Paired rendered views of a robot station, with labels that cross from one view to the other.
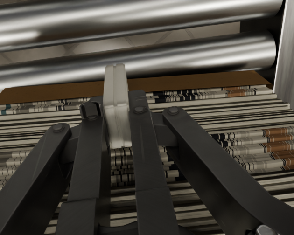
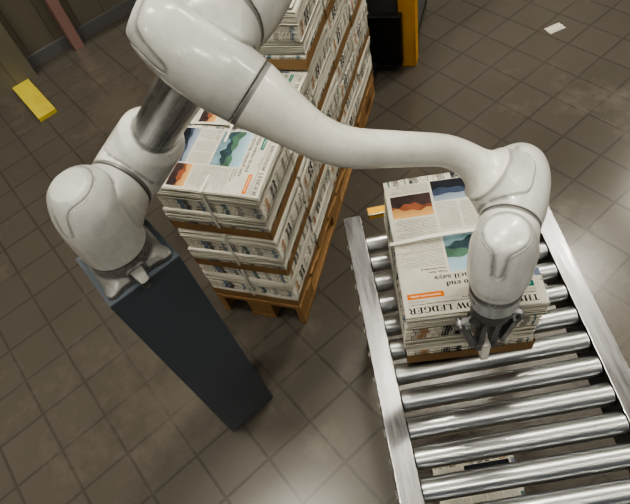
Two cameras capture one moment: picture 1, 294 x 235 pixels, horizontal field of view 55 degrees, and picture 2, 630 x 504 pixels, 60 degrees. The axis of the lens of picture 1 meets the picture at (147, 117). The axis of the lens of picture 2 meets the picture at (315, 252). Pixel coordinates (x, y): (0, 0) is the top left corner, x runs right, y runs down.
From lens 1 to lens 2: 1.01 m
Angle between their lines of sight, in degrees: 5
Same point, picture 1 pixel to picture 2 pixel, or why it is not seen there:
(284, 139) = (419, 335)
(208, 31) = (354, 415)
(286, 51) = (391, 373)
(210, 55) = (430, 369)
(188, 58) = (441, 367)
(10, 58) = not seen: hidden behind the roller
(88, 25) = (493, 379)
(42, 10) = (515, 385)
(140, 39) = not seen: hidden behind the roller
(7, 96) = (528, 345)
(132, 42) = not seen: hidden behind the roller
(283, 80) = (387, 358)
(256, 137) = (429, 335)
